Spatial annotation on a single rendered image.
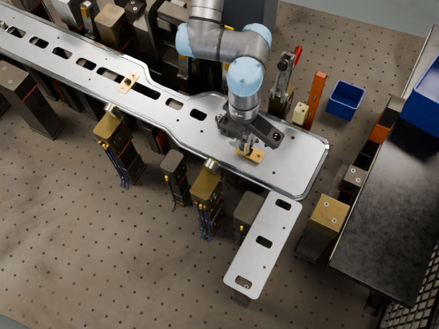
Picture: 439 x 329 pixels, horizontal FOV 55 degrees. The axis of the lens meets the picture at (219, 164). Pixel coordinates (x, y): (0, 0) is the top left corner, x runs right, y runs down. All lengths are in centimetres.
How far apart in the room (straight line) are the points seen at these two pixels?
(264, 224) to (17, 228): 90
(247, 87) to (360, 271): 54
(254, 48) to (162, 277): 82
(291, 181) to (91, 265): 73
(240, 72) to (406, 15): 233
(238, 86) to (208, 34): 16
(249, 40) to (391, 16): 219
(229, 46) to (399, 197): 61
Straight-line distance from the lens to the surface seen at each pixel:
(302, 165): 125
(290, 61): 118
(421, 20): 317
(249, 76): 92
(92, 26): 158
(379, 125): 122
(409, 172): 128
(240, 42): 100
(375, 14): 311
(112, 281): 149
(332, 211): 114
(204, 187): 116
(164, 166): 126
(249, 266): 114
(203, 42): 102
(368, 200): 121
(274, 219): 118
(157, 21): 137
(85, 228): 157
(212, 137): 128
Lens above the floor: 211
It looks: 64 degrees down
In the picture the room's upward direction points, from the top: 5 degrees counter-clockwise
